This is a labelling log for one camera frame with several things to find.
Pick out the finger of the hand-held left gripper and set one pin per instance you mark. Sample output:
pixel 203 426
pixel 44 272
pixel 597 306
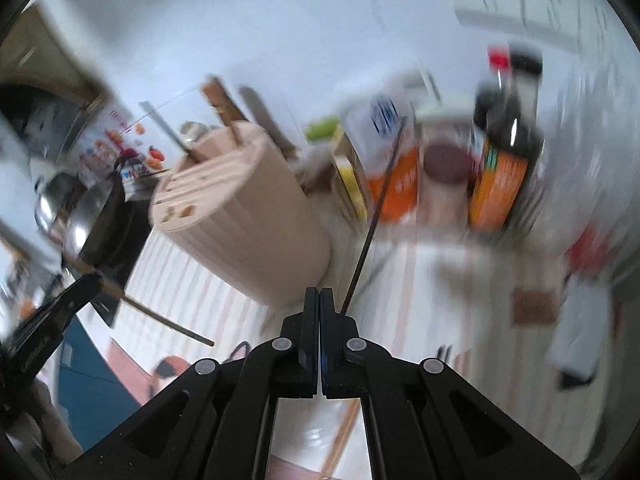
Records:
pixel 55 312

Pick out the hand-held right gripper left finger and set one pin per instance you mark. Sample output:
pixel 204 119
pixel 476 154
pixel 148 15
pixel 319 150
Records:
pixel 311 340

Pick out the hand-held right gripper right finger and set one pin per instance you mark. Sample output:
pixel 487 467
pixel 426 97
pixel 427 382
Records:
pixel 327 355

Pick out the brown wooden chopstick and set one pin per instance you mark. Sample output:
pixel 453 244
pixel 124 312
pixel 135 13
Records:
pixel 160 318

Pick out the beige ribbed utensil holder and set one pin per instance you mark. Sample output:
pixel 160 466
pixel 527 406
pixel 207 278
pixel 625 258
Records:
pixel 250 210

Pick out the dark thin chopstick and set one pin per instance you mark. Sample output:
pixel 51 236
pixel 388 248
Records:
pixel 372 205

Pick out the blue cloth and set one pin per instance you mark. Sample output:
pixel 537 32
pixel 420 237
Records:
pixel 95 385

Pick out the black wok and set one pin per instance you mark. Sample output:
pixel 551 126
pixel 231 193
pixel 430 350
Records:
pixel 112 235

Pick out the steel wok lid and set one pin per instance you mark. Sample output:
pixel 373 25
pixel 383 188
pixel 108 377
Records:
pixel 62 210

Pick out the striped table mat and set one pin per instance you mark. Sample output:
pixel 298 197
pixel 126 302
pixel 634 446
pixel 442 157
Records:
pixel 450 285

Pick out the yellow box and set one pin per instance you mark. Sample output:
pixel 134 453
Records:
pixel 352 190

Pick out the white and orange carton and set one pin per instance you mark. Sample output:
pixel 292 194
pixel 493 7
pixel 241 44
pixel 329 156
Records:
pixel 395 180

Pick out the green object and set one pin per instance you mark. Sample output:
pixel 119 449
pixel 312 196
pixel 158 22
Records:
pixel 322 127

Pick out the brown square pad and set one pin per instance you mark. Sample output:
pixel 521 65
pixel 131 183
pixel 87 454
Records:
pixel 535 307

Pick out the thin steel utensil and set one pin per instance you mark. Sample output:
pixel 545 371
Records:
pixel 165 127

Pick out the jar with white lid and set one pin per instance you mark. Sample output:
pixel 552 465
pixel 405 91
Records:
pixel 445 170

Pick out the range hood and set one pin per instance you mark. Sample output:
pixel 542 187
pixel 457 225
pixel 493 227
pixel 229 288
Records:
pixel 45 65

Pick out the dark sauce bottle orange label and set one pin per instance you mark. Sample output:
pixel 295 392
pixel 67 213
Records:
pixel 505 180

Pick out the white plastic bag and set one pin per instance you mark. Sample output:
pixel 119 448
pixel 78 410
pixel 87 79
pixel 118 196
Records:
pixel 582 330

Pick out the red cap sauce bottle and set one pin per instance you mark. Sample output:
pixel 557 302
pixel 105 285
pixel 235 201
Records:
pixel 499 57

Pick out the colourful wall poster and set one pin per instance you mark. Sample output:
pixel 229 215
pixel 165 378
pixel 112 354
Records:
pixel 125 140

